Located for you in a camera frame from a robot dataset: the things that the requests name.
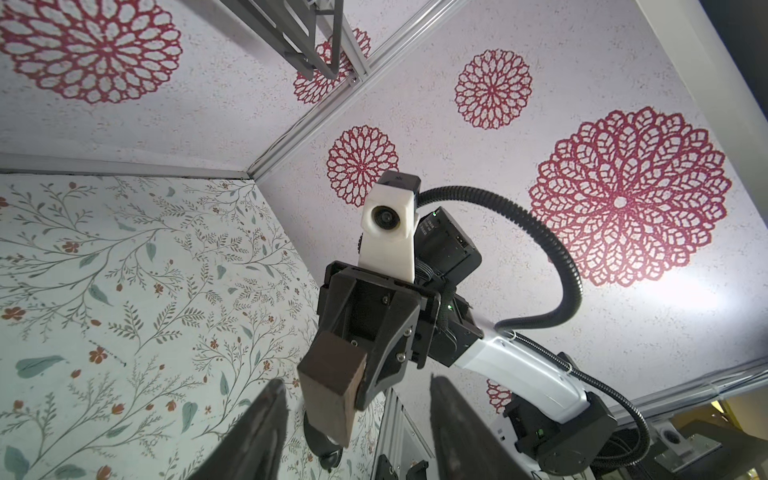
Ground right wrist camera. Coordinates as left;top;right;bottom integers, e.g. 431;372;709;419
358;171;421;283

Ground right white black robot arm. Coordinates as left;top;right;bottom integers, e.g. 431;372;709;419
298;200;616;476

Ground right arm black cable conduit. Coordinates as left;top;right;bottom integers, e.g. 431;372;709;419
416;184;652;472

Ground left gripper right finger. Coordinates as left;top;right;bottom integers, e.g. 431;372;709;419
430;376;531;480

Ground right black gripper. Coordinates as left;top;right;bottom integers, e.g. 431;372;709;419
318;208;483;411

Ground black alarm clock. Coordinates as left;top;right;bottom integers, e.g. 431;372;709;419
303;413;344;472

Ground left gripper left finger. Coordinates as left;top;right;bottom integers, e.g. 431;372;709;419
190;379;288;480

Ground dark brown plank block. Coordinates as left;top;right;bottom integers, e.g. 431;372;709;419
297;331;367;447

